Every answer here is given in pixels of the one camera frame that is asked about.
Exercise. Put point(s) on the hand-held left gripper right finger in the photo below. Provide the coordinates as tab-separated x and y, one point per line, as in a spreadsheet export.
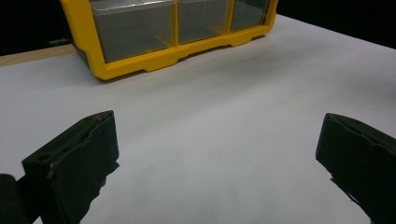
361	155

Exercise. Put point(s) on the yellow and black drawer cabinet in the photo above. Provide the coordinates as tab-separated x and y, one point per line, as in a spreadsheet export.
143	63

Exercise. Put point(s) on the clear plastic drawer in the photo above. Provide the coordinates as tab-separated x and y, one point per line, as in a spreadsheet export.
134	31

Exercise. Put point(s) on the set of clear drawers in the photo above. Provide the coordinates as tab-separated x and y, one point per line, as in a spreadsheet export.
202	20

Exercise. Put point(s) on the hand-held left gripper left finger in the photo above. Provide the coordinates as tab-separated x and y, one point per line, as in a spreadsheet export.
77	161

